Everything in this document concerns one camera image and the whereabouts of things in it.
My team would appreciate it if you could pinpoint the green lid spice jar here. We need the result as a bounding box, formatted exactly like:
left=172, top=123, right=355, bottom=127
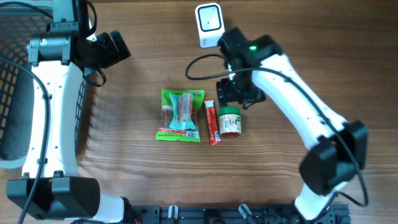
left=219, top=106, right=242, bottom=138

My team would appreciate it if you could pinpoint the red stick packet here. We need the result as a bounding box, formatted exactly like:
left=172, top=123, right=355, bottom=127
left=204, top=99, right=221, bottom=146

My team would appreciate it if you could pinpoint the green snack bag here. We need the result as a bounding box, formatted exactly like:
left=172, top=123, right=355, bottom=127
left=155, top=89, right=205, bottom=142

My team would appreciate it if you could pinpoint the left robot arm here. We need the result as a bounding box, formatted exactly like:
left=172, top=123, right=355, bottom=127
left=6, top=1, right=139, bottom=223

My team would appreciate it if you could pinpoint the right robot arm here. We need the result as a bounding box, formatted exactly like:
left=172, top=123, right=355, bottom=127
left=216, top=27, right=368, bottom=222

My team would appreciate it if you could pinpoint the white barcode scanner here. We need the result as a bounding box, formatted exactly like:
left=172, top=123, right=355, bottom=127
left=195, top=2, right=225, bottom=48

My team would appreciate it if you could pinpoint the grey plastic shopping basket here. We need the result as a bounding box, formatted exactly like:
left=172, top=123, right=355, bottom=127
left=1, top=9, right=87, bottom=176

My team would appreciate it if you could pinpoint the right black cable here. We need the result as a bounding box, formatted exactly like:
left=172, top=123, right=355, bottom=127
left=185, top=54, right=369, bottom=208

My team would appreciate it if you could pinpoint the black cable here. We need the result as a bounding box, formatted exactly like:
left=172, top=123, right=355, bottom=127
left=0, top=0, right=107, bottom=224
left=185, top=54, right=369, bottom=208

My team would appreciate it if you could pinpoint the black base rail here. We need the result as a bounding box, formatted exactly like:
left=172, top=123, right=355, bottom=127
left=131, top=204, right=351, bottom=224

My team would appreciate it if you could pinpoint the left black cable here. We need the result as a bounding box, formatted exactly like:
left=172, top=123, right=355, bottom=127
left=0, top=0, right=107, bottom=224

